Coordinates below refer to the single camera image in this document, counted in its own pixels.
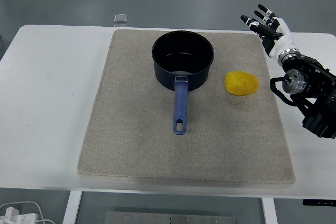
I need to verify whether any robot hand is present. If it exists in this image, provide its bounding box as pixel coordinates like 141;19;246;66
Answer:
240;4;299;59

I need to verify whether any yellow potato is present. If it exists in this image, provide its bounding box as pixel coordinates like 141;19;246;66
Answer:
224;70;260;97

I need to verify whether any dark blue pot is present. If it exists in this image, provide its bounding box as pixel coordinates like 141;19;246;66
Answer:
151;30;215;136

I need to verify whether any beige fabric mat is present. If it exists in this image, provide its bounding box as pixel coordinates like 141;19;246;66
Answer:
77;29;297;189

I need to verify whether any clear plastic block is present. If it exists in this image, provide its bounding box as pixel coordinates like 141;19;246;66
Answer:
113;13;129;24

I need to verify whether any black table control panel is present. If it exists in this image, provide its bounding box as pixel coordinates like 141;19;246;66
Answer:
302;198;336;206

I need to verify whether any white table leg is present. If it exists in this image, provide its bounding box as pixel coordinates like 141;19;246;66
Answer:
261;196;278;224
62;190;83;224

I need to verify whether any white power strip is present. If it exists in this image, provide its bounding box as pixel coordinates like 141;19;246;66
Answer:
0;207;38;224

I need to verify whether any white cable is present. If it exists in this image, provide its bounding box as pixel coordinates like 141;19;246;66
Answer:
0;201;55;224

